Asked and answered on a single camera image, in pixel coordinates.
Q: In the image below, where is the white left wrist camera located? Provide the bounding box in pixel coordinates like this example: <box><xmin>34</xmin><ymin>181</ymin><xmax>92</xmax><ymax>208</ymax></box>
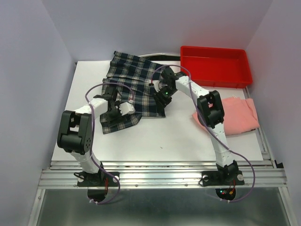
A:
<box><xmin>119</xmin><ymin>101</ymin><xmax>135</xmax><ymax>116</ymax></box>

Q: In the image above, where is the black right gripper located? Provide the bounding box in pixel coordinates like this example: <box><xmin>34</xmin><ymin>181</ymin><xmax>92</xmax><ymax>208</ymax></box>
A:
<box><xmin>152</xmin><ymin>86</ymin><xmax>176</xmax><ymax>113</ymax></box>

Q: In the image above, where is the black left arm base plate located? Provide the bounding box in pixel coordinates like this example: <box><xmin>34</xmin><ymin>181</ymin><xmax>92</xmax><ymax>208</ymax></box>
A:
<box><xmin>73</xmin><ymin>170</ymin><xmax>119</xmax><ymax>202</ymax></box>

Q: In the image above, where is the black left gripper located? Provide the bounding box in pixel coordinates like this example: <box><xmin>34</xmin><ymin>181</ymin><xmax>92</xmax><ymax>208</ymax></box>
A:
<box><xmin>103</xmin><ymin>100</ymin><xmax>126</xmax><ymax>127</ymax></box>

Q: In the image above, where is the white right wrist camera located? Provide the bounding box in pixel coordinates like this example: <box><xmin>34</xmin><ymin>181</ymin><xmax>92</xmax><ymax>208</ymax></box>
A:
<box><xmin>149</xmin><ymin>80</ymin><xmax>165</xmax><ymax>92</ymax></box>

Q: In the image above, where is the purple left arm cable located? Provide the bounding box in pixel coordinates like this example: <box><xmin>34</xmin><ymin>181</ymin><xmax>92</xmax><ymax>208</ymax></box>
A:
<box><xmin>84</xmin><ymin>82</ymin><xmax>136</xmax><ymax>205</ymax></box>

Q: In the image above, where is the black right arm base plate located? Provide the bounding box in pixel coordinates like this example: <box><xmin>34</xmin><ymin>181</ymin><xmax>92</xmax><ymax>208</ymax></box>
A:
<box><xmin>198</xmin><ymin>171</ymin><xmax>245</xmax><ymax>202</ymax></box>

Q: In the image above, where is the aluminium rail frame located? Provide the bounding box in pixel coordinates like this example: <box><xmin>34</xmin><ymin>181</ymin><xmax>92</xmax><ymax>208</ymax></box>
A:
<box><xmin>29</xmin><ymin>93</ymin><xmax>297</xmax><ymax>226</ymax></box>

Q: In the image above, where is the navy plaid skirt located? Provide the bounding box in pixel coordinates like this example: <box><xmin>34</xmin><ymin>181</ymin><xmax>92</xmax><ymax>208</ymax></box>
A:
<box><xmin>100</xmin><ymin>51</ymin><xmax>165</xmax><ymax>134</ymax></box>

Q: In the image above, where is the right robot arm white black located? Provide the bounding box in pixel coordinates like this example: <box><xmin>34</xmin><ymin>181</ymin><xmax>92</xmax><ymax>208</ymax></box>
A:
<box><xmin>150</xmin><ymin>65</ymin><xmax>238</xmax><ymax>184</ymax></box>

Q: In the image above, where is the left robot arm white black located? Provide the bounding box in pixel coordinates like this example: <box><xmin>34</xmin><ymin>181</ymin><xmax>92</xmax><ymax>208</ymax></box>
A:
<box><xmin>57</xmin><ymin>87</ymin><xmax>122</xmax><ymax>186</ymax></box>

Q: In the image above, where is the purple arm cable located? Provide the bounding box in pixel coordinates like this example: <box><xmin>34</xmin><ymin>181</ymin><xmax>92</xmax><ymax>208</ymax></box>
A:
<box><xmin>150</xmin><ymin>65</ymin><xmax>257</xmax><ymax>203</ymax></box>
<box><xmin>84</xmin><ymin>82</ymin><xmax>136</xmax><ymax>205</ymax></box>

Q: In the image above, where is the pink folded skirt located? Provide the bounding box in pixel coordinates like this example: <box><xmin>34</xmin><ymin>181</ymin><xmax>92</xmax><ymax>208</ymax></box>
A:
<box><xmin>191</xmin><ymin>97</ymin><xmax>260</xmax><ymax>136</ymax></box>

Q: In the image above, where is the red plastic bin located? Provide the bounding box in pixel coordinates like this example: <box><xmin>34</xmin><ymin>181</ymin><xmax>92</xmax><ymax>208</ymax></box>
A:
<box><xmin>180</xmin><ymin>46</ymin><xmax>253</xmax><ymax>89</ymax></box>

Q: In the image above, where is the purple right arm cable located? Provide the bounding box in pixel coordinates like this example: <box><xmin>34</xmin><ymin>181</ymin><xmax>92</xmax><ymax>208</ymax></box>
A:
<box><xmin>150</xmin><ymin>65</ymin><xmax>257</xmax><ymax>203</ymax></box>

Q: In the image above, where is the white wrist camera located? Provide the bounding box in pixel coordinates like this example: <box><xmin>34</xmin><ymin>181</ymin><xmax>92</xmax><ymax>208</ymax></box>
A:
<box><xmin>119</xmin><ymin>101</ymin><xmax>135</xmax><ymax>116</ymax></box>
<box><xmin>149</xmin><ymin>80</ymin><xmax>165</xmax><ymax>92</ymax></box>

